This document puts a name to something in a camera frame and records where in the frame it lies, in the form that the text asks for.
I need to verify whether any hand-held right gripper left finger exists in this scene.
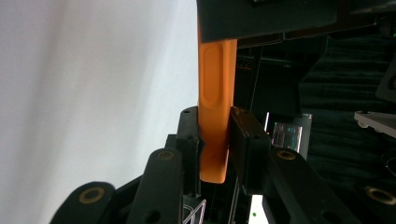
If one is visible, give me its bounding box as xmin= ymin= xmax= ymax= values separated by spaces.
xmin=175 ymin=105 xmax=205 ymax=198

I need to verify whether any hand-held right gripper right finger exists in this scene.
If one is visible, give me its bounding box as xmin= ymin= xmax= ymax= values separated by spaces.
xmin=229 ymin=105 xmax=273 ymax=196

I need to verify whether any orange phone case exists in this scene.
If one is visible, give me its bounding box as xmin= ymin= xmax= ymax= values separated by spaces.
xmin=196 ymin=18 xmax=238 ymax=185

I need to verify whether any clear plastic packaging tray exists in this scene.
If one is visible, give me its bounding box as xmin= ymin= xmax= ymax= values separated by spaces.
xmin=182 ymin=199 xmax=208 ymax=224

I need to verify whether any lit monitor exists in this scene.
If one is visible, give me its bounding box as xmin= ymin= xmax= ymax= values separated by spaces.
xmin=263 ymin=111 xmax=313 ymax=161

